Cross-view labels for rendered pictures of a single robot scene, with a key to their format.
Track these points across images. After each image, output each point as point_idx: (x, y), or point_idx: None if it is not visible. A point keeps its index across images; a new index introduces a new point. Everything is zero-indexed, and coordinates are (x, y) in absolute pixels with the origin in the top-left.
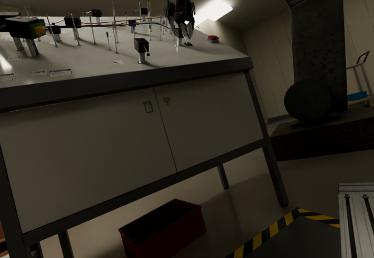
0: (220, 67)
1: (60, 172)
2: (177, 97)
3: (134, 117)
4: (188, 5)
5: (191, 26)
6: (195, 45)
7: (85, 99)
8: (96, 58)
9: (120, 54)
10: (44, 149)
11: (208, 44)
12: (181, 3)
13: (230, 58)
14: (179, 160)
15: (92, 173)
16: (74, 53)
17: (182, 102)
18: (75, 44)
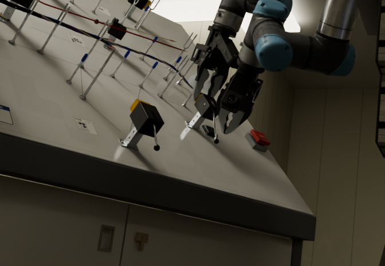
0: (258, 216)
1: None
2: (161, 240)
3: (75, 250)
4: (253, 84)
5: (240, 118)
6: (222, 141)
7: (12, 180)
8: (47, 97)
9: (89, 105)
10: None
11: (247, 148)
12: (245, 80)
13: (281, 204)
14: None
15: None
16: (7, 65)
17: (166, 254)
18: (5, 37)
